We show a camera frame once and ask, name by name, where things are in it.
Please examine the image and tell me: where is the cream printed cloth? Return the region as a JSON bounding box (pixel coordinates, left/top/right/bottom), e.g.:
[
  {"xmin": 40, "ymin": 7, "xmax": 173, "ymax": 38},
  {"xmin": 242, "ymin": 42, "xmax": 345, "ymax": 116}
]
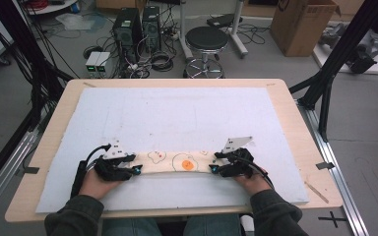
[{"xmin": 133, "ymin": 149, "xmax": 223, "ymax": 175}]

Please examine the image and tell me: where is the person's left leg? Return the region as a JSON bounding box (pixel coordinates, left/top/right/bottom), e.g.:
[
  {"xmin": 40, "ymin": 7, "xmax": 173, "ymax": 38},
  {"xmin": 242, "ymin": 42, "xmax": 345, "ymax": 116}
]
[{"xmin": 101, "ymin": 217, "xmax": 163, "ymax": 236}]

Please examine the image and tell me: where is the person's right hand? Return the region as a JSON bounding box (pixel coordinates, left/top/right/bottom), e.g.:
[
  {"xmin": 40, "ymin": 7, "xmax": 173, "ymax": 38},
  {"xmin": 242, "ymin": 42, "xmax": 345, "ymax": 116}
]
[{"xmin": 234, "ymin": 169, "xmax": 271, "ymax": 198}]

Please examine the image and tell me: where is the coiled black cable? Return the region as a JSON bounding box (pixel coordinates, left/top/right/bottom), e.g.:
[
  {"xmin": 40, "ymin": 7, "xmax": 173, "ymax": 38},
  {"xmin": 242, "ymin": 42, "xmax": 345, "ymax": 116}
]
[{"xmin": 150, "ymin": 51, "xmax": 175, "ymax": 73}]

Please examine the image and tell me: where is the person's leg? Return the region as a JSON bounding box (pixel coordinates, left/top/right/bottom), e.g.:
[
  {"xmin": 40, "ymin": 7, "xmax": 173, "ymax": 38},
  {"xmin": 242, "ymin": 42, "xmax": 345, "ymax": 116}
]
[
  {"xmin": 182, "ymin": 214, "xmax": 244, "ymax": 236},
  {"xmin": 101, "ymin": 217, "xmax": 163, "ymax": 236}
]

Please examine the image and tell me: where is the slim black computer tower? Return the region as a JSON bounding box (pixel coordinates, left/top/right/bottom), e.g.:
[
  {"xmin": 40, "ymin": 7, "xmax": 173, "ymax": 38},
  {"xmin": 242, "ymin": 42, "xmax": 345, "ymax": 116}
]
[{"xmin": 141, "ymin": 5, "xmax": 162, "ymax": 54}]

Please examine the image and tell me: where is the flat black stand base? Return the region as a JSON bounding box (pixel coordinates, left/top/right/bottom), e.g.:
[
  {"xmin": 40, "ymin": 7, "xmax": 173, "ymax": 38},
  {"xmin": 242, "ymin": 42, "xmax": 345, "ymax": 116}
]
[{"xmin": 206, "ymin": 13, "xmax": 244, "ymax": 30}]

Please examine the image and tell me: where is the person's left hand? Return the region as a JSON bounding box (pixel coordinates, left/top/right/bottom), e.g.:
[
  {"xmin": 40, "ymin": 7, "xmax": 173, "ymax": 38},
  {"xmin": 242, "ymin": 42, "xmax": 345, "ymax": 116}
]
[{"xmin": 78, "ymin": 168, "xmax": 123, "ymax": 201}]

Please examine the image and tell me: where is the brown cardboard box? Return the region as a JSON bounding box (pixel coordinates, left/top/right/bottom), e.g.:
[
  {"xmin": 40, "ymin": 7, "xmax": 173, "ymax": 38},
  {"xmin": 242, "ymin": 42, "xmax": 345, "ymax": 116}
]
[{"xmin": 269, "ymin": 0, "xmax": 342, "ymax": 58}]

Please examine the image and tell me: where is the white foam board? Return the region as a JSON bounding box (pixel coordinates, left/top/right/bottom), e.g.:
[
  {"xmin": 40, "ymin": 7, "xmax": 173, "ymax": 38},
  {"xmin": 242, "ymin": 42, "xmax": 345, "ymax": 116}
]
[{"xmin": 35, "ymin": 86, "xmax": 310, "ymax": 214}]

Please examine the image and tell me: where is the white round table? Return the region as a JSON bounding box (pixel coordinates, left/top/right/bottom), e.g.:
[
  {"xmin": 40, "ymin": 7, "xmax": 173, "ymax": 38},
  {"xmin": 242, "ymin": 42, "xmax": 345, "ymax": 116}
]
[{"xmin": 25, "ymin": 0, "xmax": 81, "ymax": 16}]

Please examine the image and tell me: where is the black round stool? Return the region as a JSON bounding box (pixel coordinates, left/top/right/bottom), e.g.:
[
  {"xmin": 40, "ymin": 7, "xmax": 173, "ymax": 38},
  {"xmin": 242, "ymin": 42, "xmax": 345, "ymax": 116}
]
[{"xmin": 183, "ymin": 26, "xmax": 230, "ymax": 80}]

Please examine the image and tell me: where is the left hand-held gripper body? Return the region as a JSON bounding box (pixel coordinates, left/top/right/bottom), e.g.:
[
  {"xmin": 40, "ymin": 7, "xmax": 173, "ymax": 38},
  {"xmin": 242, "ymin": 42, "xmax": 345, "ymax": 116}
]
[{"xmin": 93, "ymin": 140, "xmax": 131, "ymax": 182}]

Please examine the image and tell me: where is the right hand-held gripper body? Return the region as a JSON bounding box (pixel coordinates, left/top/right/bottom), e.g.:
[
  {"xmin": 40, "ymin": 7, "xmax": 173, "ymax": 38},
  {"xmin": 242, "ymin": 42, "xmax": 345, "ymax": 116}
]
[{"xmin": 220, "ymin": 135, "xmax": 256, "ymax": 179}]

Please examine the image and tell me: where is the right hand-held gripper cable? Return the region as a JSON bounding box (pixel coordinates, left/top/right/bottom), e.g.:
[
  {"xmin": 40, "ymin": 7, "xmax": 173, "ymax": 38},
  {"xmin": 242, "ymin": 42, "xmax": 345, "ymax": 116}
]
[{"xmin": 241, "ymin": 156, "xmax": 276, "ymax": 192}]

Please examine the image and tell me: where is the white metal stand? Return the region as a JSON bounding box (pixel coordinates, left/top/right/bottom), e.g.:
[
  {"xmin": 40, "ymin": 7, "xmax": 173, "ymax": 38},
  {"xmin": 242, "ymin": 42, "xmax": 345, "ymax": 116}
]
[{"xmin": 177, "ymin": 0, "xmax": 249, "ymax": 61}]

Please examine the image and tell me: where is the black metal frame post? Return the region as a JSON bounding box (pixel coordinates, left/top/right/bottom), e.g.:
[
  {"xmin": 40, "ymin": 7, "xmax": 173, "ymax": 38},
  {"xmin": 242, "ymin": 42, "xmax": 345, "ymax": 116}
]
[
  {"xmin": 288, "ymin": 0, "xmax": 378, "ymax": 143},
  {"xmin": 0, "ymin": 0, "xmax": 75, "ymax": 132}
]

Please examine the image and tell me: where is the large black computer tower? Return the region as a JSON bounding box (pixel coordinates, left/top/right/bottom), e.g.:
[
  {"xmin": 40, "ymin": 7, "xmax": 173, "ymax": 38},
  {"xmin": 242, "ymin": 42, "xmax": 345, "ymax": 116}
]
[{"xmin": 112, "ymin": 7, "xmax": 143, "ymax": 64}]

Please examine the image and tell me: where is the grey and black device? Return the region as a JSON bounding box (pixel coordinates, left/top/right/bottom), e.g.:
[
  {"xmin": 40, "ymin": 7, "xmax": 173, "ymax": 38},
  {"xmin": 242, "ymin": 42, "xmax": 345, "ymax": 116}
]
[{"xmin": 319, "ymin": 22, "xmax": 378, "ymax": 75}]

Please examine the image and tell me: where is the aluminium rail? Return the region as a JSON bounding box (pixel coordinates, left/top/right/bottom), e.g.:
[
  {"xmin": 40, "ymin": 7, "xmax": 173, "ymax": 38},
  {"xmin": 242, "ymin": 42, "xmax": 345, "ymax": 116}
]
[
  {"xmin": 295, "ymin": 98, "xmax": 370, "ymax": 236},
  {"xmin": 0, "ymin": 130, "xmax": 39, "ymax": 224}
]

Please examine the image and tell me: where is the clear plastic sheet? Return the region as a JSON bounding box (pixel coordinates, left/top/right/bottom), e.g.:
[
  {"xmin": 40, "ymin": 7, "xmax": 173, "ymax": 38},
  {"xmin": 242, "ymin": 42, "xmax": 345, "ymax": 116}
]
[{"xmin": 54, "ymin": 12, "xmax": 96, "ymax": 31}]

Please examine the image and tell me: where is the white power supply box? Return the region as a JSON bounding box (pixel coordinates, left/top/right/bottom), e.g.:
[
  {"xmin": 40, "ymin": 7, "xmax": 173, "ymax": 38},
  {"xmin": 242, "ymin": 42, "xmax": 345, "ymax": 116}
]
[
  {"xmin": 85, "ymin": 51, "xmax": 101, "ymax": 79},
  {"xmin": 94, "ymin": 51, "xmax": 112, "ymax": 79}
]

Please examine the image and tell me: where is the person's right leg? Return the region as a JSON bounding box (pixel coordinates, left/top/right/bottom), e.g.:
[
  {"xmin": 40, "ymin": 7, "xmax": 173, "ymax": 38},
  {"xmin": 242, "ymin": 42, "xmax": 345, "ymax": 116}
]
[{"xmin": 182, "ymin": 214, "xmax": 244, "ymax": 236}]

